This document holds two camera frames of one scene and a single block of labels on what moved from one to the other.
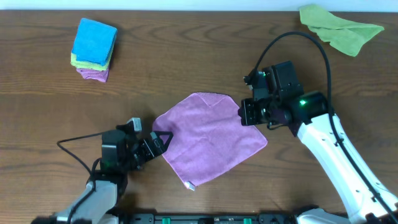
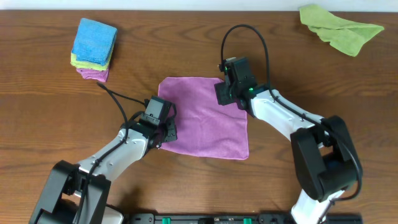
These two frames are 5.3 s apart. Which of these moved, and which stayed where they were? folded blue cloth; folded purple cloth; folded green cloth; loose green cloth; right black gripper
Moved: right black gripper
Stayed: folded blue cloth; folded green cloth; loose green cloth; folded purple cloth
